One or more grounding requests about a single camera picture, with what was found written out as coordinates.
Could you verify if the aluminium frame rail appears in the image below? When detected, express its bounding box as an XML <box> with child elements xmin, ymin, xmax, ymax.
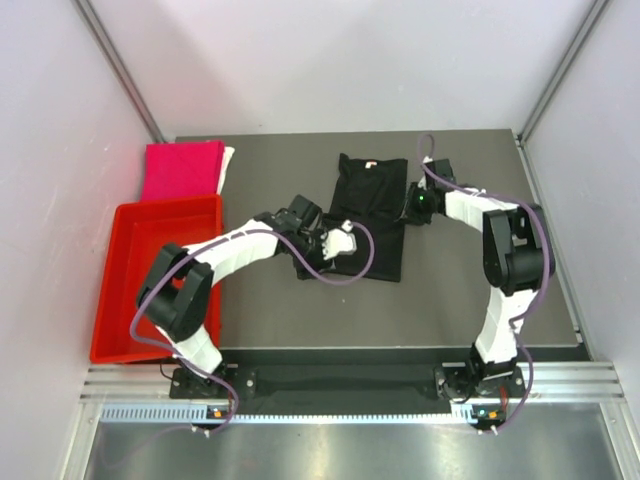
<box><xmin>80</xmin><ymin>362</ymin><xmax>624</xmax><ymax>403</ymax></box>

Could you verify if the corner aluminium post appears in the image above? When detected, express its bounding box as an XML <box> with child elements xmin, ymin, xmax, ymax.
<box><xmin>71</xmin><ymin>0</ymin><xmax>167</xmax><ymax>143</ymax></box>
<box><xmin>515</xmin><ymin>0</ymin><xmax>611</xmax><ymax>147</ymax></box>

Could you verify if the red plastic bin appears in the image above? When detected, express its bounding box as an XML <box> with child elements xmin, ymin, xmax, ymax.
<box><xmin>89</xmin><ymin>194</ymin><xmax>224</xmax><ymax>364</ymax></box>

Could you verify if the purple cable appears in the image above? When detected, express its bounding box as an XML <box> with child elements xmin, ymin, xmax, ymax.
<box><xmin>129</xmin><ymin>223</ymin><xmax>376</xmax><ymax>426</ymax></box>
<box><xmin>416</xmin><ymin>132</ymin><xmax>554</xmax><ymax>426</ymax></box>

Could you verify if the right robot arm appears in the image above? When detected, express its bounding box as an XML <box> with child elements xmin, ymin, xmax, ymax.
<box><xmin>402</xmin><ymin>156</ymin><xmax>555</xmax><ymax>396</ymax></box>

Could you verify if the folded pink t-shirt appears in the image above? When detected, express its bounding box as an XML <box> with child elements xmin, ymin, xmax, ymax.
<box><xmin>140</xmin><ymin>141</ymin><xmax>226</xmax><ymax>202</ymax></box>

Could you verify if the left corner aluminium post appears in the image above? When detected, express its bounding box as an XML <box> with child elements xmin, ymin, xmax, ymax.
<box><xmin>71</xmin><ymin>0</ymin><xmax>167</xmax><ymax>143</ymax></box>

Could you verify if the grey slotted cable duct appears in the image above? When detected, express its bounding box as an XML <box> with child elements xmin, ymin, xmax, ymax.
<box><xmin>100</xmin><ymin>403</ymin><xmax>501</xmax><ymax>425</ymax></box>

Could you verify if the folded white t-shirt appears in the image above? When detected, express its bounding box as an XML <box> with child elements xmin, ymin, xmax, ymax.
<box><xmin>216</xmin><ymin>146</ymin><xmax>235</xmax><ymax>195</ymax></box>

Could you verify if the black t-shirt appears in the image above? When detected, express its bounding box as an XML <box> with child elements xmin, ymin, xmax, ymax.
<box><xmin>321</xmin><ymin>153</ymin><xmax>408</xmax><ymax>283</ymax></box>

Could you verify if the right corner aluminium post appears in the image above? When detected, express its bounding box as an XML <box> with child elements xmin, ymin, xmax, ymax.
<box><xmin>515</xmin><ymin>0</ymin><xmax>611</xmax><ymax>147</ymax></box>

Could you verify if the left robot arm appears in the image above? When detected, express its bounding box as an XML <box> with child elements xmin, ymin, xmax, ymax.
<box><xmin>136</xmin><ymin>195</ymin><xmax>332</xmax><ymax>397</ymax></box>

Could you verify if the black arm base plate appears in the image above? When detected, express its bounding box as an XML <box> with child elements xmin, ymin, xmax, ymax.
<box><xmin>169</xmin><ymin>347</ymin><xmax>524</xmax><ymax>416</ymax></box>

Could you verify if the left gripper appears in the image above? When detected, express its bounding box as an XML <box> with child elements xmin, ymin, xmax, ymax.
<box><xmin>290</xmin><ymin>227</ymin><xmax>336</xmax><ymax>280</ymax></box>

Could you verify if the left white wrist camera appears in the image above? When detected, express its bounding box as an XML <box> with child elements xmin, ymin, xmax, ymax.
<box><xmin>321</xmin><ymin>220</ymin><xmax>357</xmax><ymax>261</ymax></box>

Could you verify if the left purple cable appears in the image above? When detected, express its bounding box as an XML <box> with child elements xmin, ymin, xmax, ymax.
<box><xmin>129</xmin><ymin>223</ymin><xmax>376</xmax><ymax>426</ymax></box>

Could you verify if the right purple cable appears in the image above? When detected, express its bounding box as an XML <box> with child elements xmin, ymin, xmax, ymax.
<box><xmin>416</xmin><ymin>132</ymin><xmax>554</xmax><ymax>426</ymax></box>

